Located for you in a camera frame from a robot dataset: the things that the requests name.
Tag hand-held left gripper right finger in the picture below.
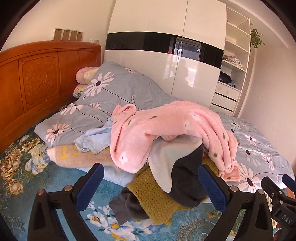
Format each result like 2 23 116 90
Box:
198 164 281 241

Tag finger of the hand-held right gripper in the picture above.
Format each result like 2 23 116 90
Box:
261 176 288 204
282 174 296 193

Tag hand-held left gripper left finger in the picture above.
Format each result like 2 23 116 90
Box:
27 163 105 241

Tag pink floral fleece pants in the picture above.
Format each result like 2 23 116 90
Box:
110 100 241 182

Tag dark clothes on shelf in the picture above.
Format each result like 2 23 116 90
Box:
218 71 236 87

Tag dark grey garment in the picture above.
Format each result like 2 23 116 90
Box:
109 145 210 225

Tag pale blue folded cloth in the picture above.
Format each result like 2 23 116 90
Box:
102 166 139 186

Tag beige garment with yellow print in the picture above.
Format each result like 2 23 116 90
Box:
46 145 123 171

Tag light blue shirt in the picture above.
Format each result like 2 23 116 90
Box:
73 117 114 154

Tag grey white fleece garment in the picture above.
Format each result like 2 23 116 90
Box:
147 136 203 193

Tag mustard knitted sweater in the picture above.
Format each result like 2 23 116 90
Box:
126 160 220 225

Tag white open shelf unit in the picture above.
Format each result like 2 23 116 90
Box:
210 6 251 116

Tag pink floral pillow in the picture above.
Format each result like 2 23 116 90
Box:
76 67 100 84
73 84 89 99

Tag grey floral duvet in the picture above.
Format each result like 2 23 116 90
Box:
35 61 293 193

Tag orange wooden headboard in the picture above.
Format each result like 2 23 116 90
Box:
0 40 102 153

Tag patterned cloth on shelf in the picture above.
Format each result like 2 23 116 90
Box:
223 55 243 69

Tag white glossy wardrobe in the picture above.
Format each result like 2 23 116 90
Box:
102 0 227 107

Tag green hanging plant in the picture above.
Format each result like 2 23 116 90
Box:
250 28 265 49

